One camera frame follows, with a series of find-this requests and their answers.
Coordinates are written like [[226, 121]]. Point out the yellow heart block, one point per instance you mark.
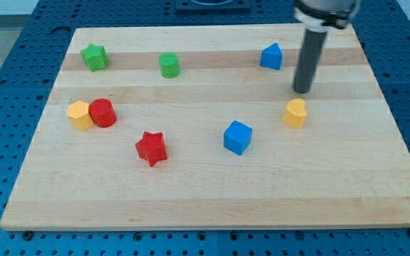
[[295, 113]]

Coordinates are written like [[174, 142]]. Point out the robot arm end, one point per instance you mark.
[[326, 13]]

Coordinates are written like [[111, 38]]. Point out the wooden board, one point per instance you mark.
[[348, 167]]

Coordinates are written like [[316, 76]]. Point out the blue cube block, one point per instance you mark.
[[237, 137]]

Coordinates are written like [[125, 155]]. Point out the red star block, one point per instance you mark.
[[151, 147]]

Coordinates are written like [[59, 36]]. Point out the green cylinder block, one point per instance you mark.
[[169, 65]]

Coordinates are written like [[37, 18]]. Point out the blue triangle block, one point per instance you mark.
[[272, 57]]

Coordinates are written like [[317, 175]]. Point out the red cylinder block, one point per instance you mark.
[[102, 113]]

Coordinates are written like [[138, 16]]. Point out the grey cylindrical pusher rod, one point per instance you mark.
[[310, 52]]

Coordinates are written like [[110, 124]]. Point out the yellow hexagon block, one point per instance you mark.
[[79, 116]]

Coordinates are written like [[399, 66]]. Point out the green star block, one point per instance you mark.
[[94, 57]]

